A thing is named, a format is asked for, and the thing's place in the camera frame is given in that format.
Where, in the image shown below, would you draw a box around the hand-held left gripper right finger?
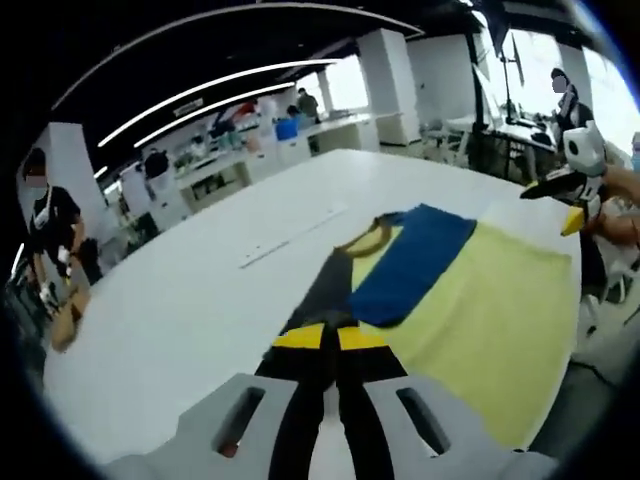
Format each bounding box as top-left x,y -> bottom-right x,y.
335,325 -> 501,480

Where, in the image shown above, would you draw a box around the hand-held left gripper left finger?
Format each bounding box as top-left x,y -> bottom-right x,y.
174,322 -> 335,480

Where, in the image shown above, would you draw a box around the white counter cabinets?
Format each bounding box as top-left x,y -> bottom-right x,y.
119,110 -> 407,222

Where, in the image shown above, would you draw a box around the ceiling air vent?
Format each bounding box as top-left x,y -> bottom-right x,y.
173,97 -> 206,116

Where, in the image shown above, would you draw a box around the black light stand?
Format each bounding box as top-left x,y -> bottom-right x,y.
498,24 -> 527,127

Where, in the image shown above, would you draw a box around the brown cardboard box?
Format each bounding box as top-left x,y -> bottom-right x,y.
49,287 -> 92,354

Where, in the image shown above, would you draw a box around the yellow blue grey garment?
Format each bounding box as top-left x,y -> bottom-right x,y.
264,202 -> 575,451

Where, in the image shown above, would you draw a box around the white ceiling light strip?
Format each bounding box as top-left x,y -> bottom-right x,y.
97,58 -> 347,149
133,82 -> 297,149

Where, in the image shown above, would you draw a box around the blue container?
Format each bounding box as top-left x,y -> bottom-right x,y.
275,119 -> 301,144

